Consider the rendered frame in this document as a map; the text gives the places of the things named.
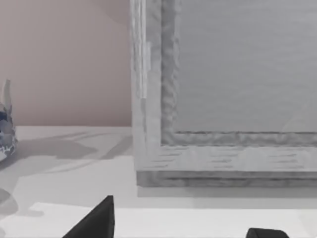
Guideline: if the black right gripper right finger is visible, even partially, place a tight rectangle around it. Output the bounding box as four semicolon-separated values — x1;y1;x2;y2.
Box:
245;227;290;238

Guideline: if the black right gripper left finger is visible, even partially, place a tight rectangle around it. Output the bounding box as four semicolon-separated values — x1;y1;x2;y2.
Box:
61;195;116;238

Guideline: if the blue and white bottle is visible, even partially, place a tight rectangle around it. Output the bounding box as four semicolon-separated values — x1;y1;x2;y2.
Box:
0;78;18;162

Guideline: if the grey framed cabinet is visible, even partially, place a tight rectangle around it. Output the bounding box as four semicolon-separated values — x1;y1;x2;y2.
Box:
128;0;317;188

